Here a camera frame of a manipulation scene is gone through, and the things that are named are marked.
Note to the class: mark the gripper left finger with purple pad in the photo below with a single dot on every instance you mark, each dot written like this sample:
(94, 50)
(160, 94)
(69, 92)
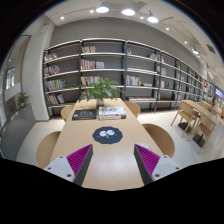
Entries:
(72, 167)

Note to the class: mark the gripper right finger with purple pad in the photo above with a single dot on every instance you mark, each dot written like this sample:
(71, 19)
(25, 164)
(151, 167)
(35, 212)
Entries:
(153, 167)

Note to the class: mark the dark round mouse pad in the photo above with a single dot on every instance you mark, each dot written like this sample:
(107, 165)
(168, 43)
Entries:
(107, 135)

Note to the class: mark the wooden chair near right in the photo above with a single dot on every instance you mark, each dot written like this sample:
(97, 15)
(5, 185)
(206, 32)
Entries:
(162, 138)

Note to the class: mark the wooden chair near left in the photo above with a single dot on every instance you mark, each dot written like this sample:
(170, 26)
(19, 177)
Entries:
(46, 148)

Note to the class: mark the wooden chair far left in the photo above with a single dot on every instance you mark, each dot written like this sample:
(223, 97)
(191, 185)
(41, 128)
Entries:
(66, 111)

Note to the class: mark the wooden chair far right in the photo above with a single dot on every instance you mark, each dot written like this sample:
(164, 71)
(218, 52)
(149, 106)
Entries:
(134, 108)

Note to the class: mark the white book stack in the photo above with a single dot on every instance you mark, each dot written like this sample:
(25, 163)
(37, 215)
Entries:
(111, 112)

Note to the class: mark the light wooden side chair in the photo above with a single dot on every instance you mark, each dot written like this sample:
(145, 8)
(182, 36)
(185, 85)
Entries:
(188, 113)

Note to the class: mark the wooden side table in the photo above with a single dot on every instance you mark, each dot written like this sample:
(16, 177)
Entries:
(202, 111)

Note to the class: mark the green potted plant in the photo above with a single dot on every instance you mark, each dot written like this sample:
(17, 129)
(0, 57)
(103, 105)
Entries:
(101, 90)

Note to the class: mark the small plant by window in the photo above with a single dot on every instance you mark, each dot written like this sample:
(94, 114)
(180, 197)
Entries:
(22, 100)

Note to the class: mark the large grey bookshelf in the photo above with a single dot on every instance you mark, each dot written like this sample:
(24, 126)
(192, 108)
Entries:
(152, 78)

